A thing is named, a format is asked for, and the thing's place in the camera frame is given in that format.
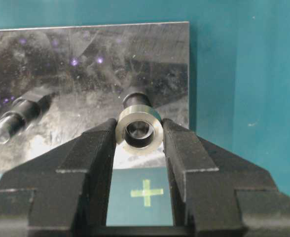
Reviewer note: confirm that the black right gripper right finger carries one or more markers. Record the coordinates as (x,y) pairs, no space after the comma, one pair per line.
(218,193)

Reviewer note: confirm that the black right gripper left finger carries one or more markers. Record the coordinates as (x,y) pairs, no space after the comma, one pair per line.
(62,191)

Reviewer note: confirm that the silver metal washer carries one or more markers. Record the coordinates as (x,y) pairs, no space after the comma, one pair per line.
(139,113)

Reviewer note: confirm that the far threaded steel shaft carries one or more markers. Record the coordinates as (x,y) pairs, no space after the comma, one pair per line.
(26,110)

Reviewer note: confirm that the threaded steel shaft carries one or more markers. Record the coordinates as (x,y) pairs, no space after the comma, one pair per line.
(136,98)
(26,110)

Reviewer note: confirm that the near threaded steel shaft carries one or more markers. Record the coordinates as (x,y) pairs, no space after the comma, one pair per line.
(136,98)

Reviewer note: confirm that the yellow-green tape cross marker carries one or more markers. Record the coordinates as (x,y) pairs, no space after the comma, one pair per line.
(146,193)

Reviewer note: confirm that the grey metal base plate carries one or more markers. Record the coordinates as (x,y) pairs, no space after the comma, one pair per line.
(90,69)

